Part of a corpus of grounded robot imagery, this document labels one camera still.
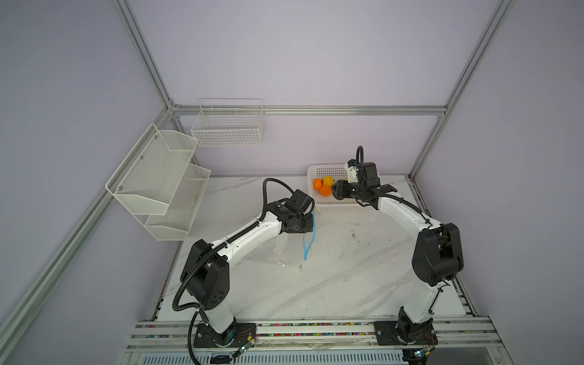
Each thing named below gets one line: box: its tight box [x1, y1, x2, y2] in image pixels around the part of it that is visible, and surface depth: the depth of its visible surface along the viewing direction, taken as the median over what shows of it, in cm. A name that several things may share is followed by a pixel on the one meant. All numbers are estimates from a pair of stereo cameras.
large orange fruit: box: [312, 177, 323, 191], surface depth 113 cm
